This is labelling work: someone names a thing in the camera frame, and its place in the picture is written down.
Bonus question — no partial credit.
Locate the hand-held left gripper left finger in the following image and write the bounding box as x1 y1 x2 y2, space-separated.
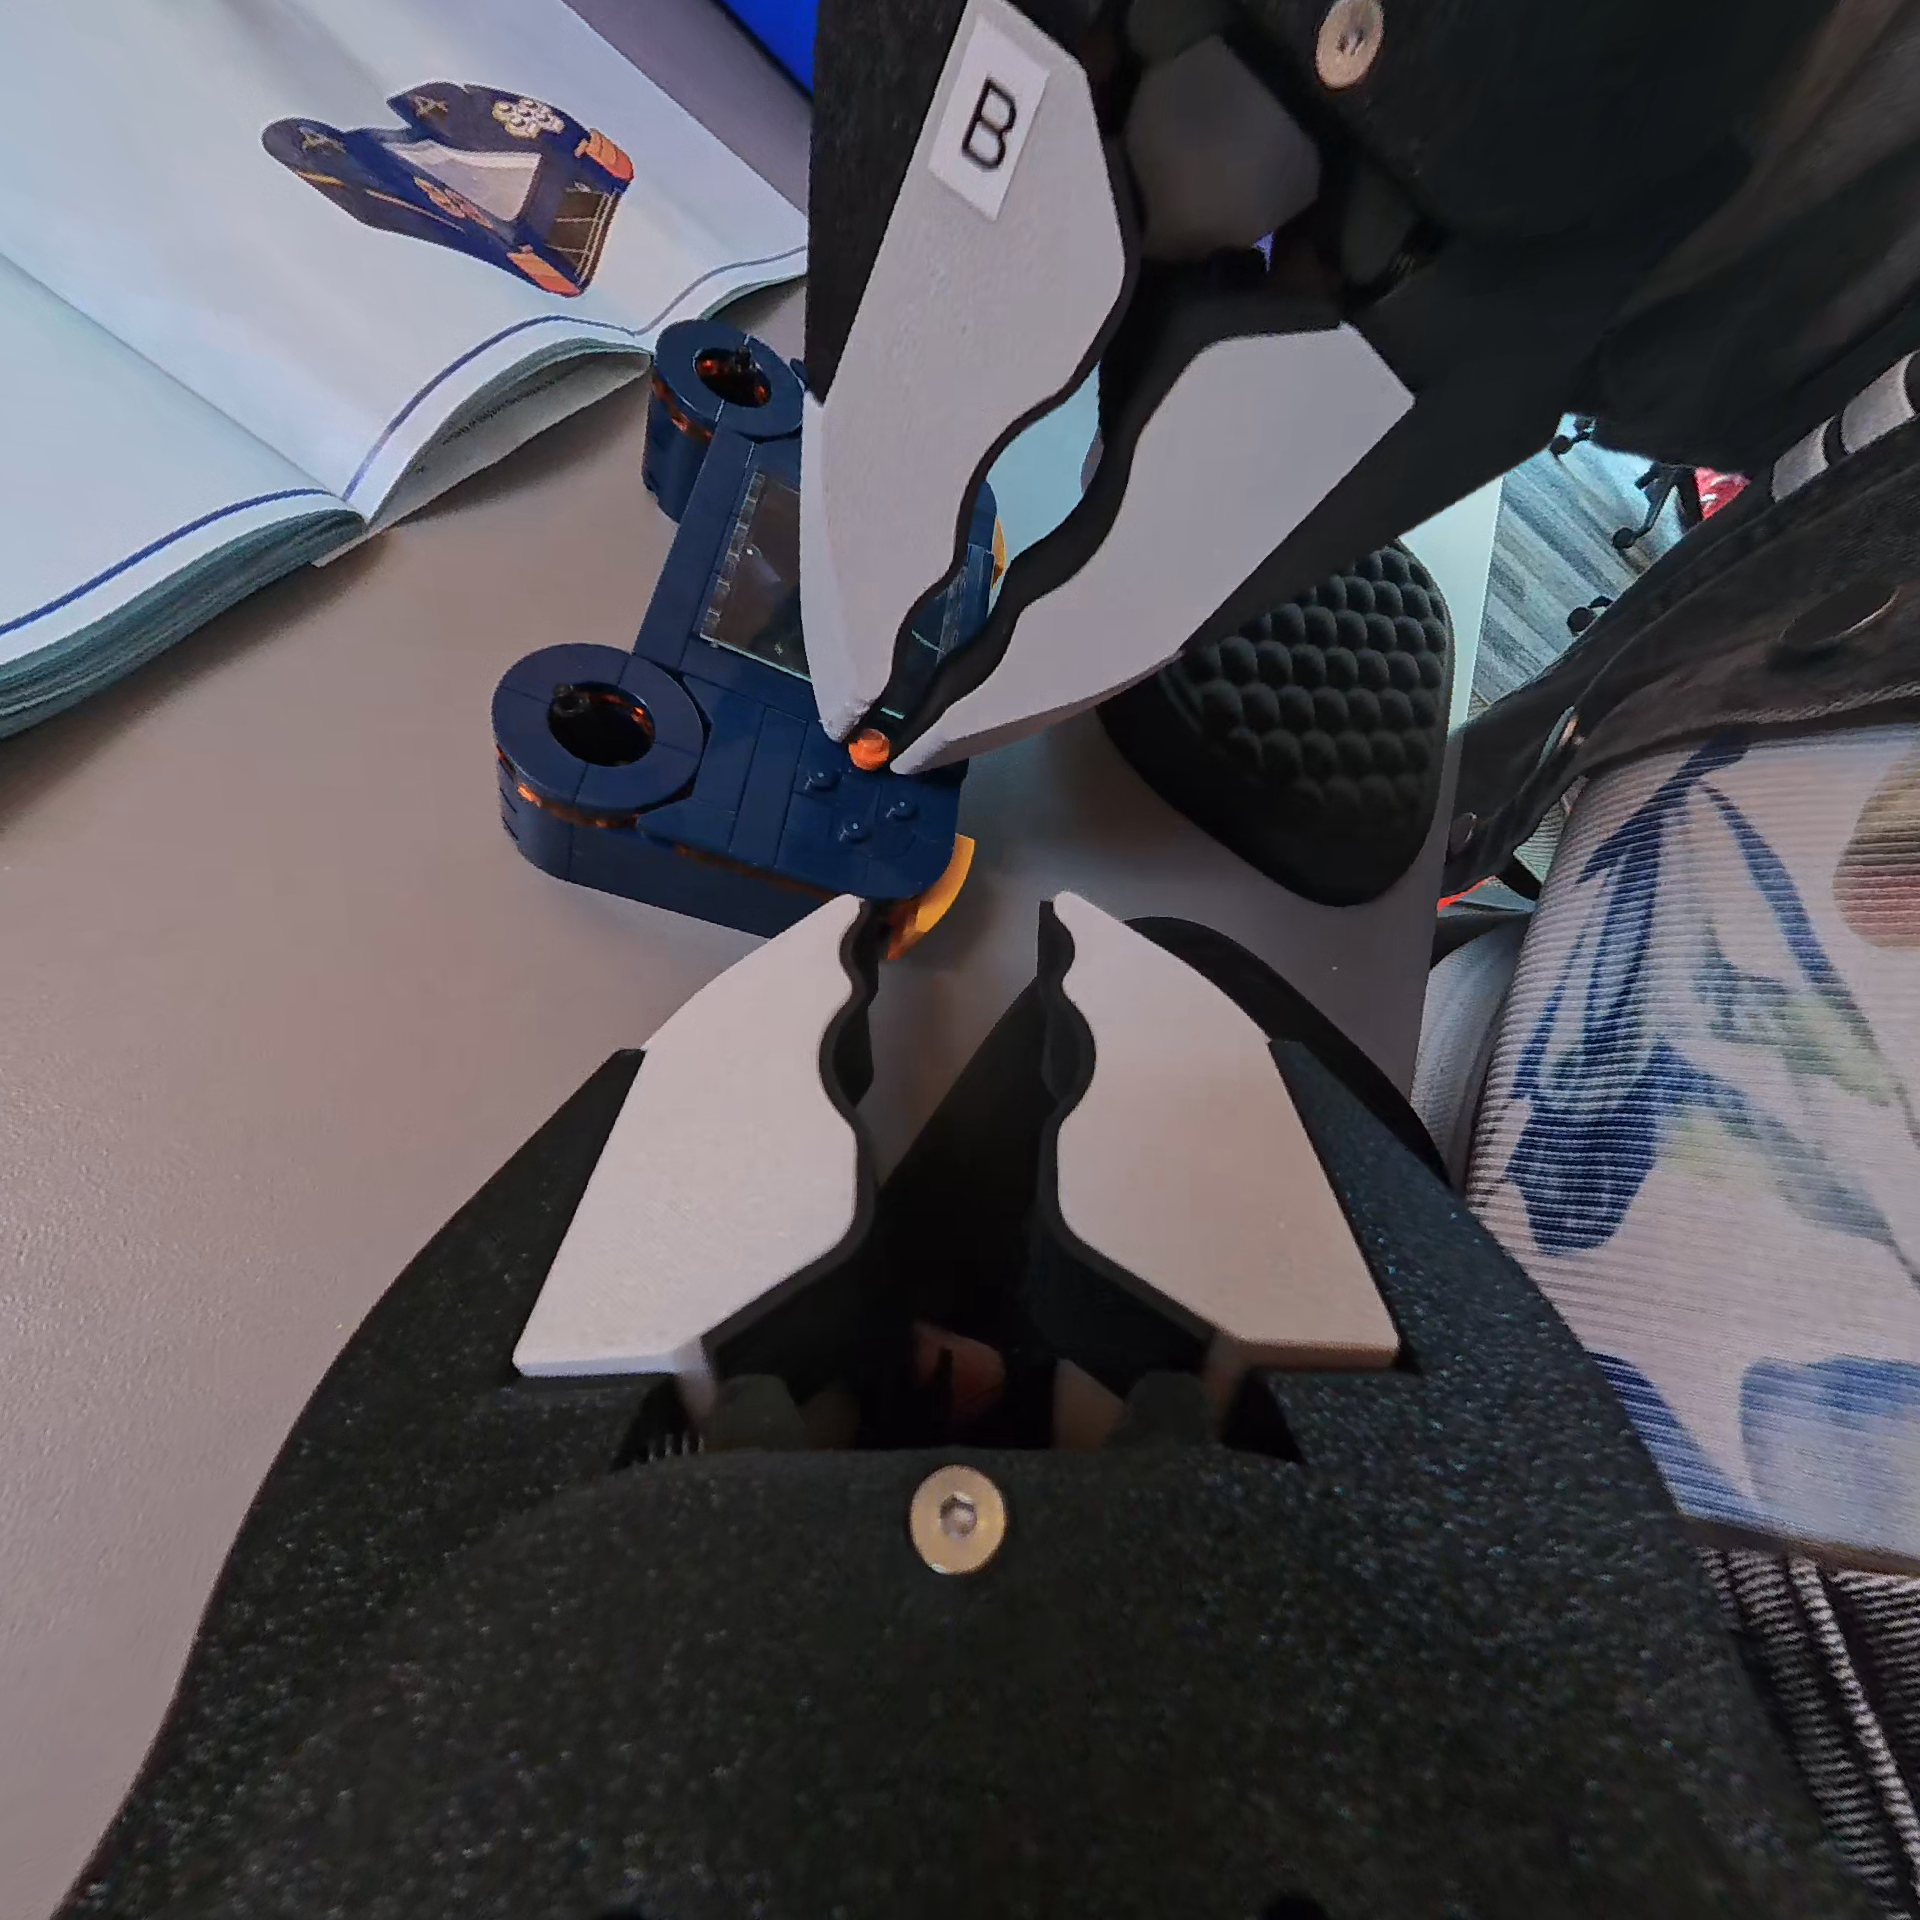
508 895 884 1385

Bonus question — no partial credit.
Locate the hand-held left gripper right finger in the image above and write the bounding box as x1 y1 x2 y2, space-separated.
1038 890 1408 1376

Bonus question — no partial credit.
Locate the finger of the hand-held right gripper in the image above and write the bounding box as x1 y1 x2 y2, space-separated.
800 0 1133 741
885 319 1423 775

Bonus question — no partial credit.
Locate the black honeycomb wrist rest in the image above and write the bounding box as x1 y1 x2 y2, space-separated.
1095 539 1458 912

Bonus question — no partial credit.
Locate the office chair base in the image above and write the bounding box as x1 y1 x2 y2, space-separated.
1544 427 1693 635

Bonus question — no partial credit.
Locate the dark blue brick game console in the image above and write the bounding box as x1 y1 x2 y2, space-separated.
492 319 1003 963

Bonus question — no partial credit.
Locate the white blue printed shirt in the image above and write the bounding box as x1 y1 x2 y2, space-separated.
1409 733 1920 1577

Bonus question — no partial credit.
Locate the dark striped cloth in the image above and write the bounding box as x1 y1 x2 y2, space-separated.
1693 1547 1920 1920

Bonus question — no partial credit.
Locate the black snap-button strap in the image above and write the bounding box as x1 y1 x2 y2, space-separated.
1430 351 1920 920

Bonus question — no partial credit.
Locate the open thick instruction booklet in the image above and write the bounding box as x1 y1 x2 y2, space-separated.
0 0 813 741

